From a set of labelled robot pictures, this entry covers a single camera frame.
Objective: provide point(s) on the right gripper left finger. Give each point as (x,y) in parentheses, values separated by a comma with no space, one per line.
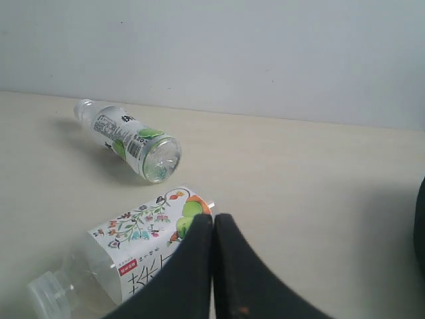
(176,285)

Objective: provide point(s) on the lime label clear bottle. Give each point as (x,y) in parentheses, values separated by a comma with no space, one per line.
(151,153)

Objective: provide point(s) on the floral label clear bottle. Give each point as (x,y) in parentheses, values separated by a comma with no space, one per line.
(110,263)

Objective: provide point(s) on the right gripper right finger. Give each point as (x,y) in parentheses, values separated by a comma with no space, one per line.
(243,286)

